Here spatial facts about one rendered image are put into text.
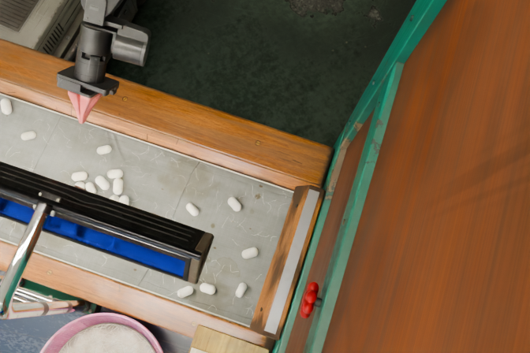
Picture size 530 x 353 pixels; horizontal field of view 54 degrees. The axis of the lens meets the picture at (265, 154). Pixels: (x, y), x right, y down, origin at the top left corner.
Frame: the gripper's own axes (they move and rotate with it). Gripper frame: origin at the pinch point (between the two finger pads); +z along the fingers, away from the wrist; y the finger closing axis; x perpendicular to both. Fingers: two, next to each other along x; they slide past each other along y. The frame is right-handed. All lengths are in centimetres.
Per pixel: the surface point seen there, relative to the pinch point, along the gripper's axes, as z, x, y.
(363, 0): -25, 131, 50
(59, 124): 8.1, 8.8, -9.1
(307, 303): -11, -44, 49
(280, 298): 14, -14, 49
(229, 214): 12.3, 4.1, 33.8
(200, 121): -2.2, 13.3, 20.8
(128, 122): 2.4, 10.2, 6.0
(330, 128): 19, 95, 54
